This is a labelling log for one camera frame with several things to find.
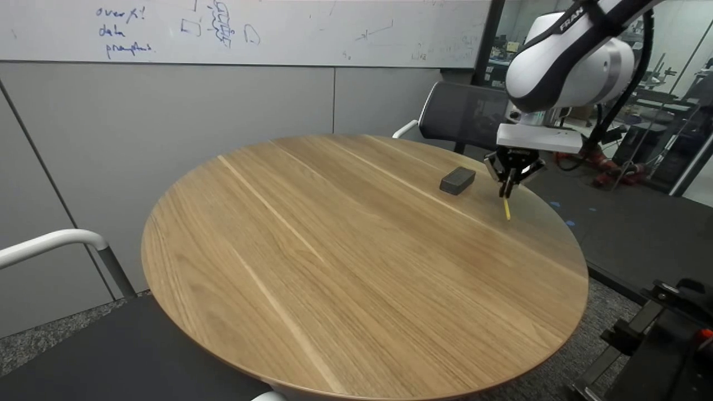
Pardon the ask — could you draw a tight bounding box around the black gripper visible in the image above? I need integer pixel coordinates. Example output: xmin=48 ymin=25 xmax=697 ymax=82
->
xmin=487 ymin=147 xmax=544 ymax=198

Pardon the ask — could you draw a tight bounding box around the yellow pencil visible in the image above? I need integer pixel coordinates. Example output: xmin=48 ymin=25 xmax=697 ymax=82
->
xmin=502 ymin=196 xmax=512 ymax=220

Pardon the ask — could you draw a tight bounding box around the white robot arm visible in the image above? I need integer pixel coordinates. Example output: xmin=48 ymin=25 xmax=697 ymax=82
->
xmin=487 ymin=0 xmax=659 ymax=200

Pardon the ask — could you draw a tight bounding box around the black eraser block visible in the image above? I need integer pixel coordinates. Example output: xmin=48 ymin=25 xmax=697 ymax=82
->
xmin=439 ymin=168 xmax=476 ymax=196

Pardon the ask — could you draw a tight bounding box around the black chair behind table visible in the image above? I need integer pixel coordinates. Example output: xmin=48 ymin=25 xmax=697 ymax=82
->
xmin=394 ymin=81 xmax=508 ymax=150

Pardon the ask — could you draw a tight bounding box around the black floor mat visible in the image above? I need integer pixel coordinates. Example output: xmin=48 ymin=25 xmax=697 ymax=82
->
xmin=526 ymin=168 xmax=713 ymax=297

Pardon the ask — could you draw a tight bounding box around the black equipment stand right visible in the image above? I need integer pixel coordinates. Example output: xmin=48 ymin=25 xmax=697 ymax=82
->
xmin=569 ymin=278 xmax=713 ymax=401

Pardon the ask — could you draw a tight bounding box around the white framed chair near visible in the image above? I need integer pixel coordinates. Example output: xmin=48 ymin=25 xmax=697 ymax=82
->
xmin=0 ymin=229 xmax=286 ymax=401

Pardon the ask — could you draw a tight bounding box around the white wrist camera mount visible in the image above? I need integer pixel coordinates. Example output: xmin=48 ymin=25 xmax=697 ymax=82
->
xmin=497 ymin=123 xmax=585 ymax=153

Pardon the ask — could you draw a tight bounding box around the whiteboard on wall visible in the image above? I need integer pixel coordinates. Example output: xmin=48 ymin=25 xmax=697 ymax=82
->
xmin=0 ymin=0 xmax=491 ymax=68

